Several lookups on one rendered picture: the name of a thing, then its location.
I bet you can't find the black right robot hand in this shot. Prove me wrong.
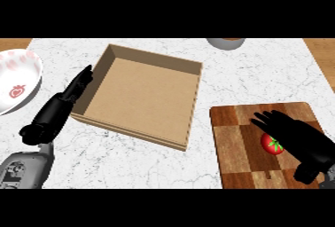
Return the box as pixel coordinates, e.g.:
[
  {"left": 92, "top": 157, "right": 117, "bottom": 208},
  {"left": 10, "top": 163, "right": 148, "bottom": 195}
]
[{"left": 249, "top": 110, "right": 335, "bottom": 185}]

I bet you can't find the white bowl with red print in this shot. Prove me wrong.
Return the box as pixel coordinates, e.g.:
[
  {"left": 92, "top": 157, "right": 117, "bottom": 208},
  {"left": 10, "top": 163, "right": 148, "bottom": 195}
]
[{"left": 0, "top": 49, "right": 45, "bottom": 116}]

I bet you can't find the wooden cutting board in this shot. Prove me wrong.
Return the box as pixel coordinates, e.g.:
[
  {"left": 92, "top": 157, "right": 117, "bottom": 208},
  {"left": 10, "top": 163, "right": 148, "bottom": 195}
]
[{"left": 209, "top": 101, "right": 328, "bottom": 190}]

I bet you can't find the red tomato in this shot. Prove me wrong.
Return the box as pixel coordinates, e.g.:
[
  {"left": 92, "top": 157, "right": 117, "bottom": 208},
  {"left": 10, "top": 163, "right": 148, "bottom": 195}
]
[{"left": 260, "top": 132, "right": 285, "bottom": 155}]

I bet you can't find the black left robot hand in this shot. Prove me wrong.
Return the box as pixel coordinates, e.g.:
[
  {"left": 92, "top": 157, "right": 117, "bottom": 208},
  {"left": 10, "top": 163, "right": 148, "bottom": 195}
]
[{"left": 18, "top": 64, "right": 95, "bottom": 146}]

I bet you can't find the grey round cup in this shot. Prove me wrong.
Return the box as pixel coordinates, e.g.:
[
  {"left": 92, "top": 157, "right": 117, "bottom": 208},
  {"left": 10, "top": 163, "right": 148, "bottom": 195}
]
[{"left": 206, "top": 38, "right": 247, "bottom": 51}]

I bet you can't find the open cardboard box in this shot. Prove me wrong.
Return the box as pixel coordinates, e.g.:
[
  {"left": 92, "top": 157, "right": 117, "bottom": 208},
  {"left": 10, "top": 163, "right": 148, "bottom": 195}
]
[{"left": 70, "top": 43, "right": 204, "bottom": 153}]

